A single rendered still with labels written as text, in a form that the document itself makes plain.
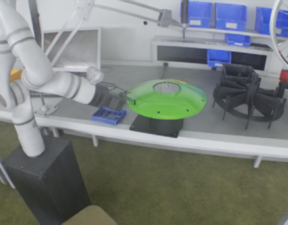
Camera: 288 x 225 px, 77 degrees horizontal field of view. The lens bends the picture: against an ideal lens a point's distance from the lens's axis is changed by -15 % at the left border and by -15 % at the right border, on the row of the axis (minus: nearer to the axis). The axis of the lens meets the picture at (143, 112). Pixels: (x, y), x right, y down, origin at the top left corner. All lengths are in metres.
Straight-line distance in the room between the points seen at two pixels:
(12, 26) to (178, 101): 0.55
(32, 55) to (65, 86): 0.12
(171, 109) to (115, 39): 1.18
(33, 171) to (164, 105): 0.57
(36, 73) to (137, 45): 1.29
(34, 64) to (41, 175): 0.47
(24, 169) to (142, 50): 1.26
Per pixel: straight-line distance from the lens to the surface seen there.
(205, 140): 0.84
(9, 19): 0.60
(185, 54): 1.69
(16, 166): 0.96
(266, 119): 0.95
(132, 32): 1.73
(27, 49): 0.57
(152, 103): 0.72
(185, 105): 0.73
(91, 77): 0.62
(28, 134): 0.89
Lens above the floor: 1.43
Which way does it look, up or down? 31 degrees down
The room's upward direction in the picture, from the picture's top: 2 degrees counter-clockwise
